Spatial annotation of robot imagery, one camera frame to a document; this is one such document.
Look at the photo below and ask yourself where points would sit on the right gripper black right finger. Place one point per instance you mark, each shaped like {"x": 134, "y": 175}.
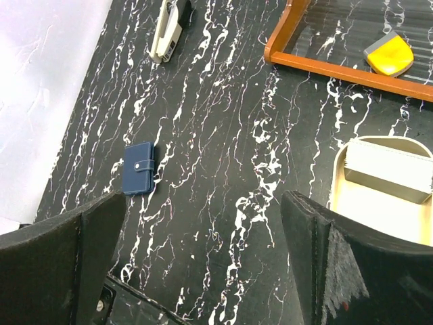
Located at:
{"x": 348, "y": 273}

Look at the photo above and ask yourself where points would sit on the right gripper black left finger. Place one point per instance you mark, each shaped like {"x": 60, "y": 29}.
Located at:
{"x": 53, "y": 271}

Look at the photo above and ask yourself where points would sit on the stack of silver cards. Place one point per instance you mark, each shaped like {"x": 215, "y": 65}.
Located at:
{"x": 393, "y": 171}

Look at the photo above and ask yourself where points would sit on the blue card holder wallet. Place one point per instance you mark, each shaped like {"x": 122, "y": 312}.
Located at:
{"x": 138, "y": 169}

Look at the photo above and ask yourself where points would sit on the beige oval card tray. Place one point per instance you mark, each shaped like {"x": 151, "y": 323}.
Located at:
{"x": 377, "y": 210}

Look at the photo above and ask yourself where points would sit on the yellow and grey tape measure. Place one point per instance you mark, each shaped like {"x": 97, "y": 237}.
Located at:
{"x": 390, "y": 56}

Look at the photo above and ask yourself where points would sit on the white and black stapler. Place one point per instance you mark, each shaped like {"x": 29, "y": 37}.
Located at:
{"x": 172, "y": 19}

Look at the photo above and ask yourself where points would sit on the orange wooden shelf rack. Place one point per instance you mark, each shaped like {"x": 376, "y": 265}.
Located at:
{"x": 281, "y": 35}

